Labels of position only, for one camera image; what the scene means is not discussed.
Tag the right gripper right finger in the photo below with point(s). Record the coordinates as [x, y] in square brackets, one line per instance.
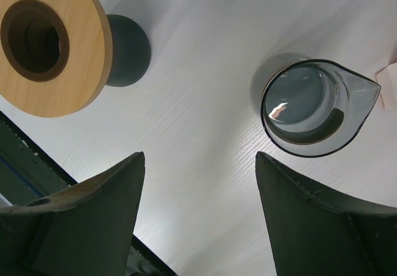
[316, 230]

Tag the grey glass carafe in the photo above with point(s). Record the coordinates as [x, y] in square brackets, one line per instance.
[311, 107]

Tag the wooden dripper ring holder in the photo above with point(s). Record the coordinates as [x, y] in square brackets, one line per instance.
[56, 55]

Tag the coffee filter box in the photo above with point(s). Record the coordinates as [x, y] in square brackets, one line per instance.
[387, 80]

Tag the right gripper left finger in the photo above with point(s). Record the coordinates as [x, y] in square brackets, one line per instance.
[83, 230]

